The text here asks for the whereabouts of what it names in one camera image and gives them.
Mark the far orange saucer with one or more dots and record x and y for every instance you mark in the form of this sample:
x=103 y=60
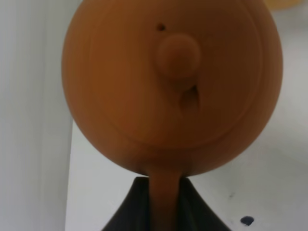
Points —
x=283 y=4

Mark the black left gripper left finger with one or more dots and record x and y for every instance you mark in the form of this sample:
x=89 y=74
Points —
x=136 y=211

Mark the brown teapot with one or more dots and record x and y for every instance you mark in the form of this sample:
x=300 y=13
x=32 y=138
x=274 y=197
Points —
x=171 y=88

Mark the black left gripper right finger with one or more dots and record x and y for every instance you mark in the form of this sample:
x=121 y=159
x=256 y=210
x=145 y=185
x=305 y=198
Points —
x=193 y=214

